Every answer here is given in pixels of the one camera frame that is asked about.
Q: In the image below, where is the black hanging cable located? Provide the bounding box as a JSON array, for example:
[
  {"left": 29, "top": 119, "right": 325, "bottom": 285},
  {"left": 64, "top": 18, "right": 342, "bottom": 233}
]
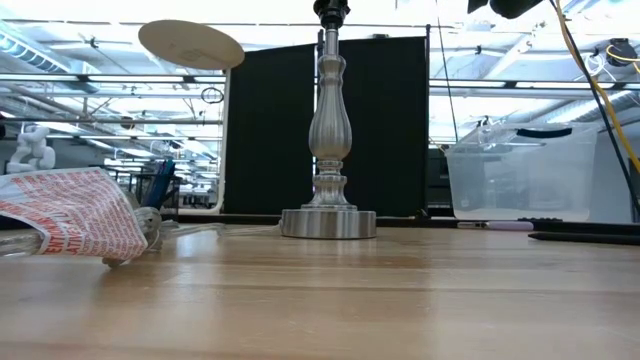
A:
[{"left": 547, "top": 0, "right": 640, "bottom": 221}]

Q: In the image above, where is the black cup with blue item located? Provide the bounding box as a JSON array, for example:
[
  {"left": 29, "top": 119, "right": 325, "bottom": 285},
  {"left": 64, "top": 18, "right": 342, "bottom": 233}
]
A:
[{"left": 130, "top": 158, "right": 182, "bottom": 211}]

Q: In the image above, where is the yellow cable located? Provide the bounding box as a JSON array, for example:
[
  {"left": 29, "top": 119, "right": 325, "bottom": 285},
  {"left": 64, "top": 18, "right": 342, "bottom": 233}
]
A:
[{"left": 552, "top": 0, "right": 640, "bottom": 174}]

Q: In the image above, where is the white desk lamp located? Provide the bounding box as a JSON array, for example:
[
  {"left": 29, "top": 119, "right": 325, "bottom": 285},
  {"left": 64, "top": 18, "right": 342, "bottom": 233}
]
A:
[{"left": 138, "top": 19, "right": 246, "bottom": 216}]

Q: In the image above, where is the clear plastic storage bin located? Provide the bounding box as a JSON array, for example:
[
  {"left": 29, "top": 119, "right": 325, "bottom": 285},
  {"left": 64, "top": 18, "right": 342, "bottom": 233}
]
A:
[{"left": 444, "top": 122, "right": 600, "bottom": 223}]

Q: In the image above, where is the black pen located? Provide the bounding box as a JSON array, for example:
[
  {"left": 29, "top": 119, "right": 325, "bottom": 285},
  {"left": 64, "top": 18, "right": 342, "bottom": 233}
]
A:
[{"left": 528, "top": 231, "right": 640, "bottom": 247}]

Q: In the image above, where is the black partition panel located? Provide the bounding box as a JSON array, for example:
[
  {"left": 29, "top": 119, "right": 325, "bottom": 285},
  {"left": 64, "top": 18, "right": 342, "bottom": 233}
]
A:
[{"left": 223, "top": 35, "right": 430, "bottom": 217}]

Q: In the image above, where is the silver lamp base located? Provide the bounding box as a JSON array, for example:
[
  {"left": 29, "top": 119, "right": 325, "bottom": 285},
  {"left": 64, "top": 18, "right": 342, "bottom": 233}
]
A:
[{"left": 279, "top": 0, "right": 377, "bottom": 240}]

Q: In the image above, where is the red white warning tag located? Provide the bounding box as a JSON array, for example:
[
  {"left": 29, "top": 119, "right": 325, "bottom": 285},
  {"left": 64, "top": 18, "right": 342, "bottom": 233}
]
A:
[{"left": 0, "top": 167, "right": 150, "bottom": 266}]

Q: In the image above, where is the clear lamp cord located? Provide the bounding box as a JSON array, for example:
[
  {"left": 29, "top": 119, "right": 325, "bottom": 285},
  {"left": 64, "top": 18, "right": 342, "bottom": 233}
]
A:
[{"left": 0, "top": 204, "right": 281, "bottom": 259}]

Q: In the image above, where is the black aluminium frame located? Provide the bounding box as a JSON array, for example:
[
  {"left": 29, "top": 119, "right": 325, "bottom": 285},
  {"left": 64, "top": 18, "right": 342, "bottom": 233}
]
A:
[{"left": 0, "top": 213, "right": 640, "bottom": 236}]

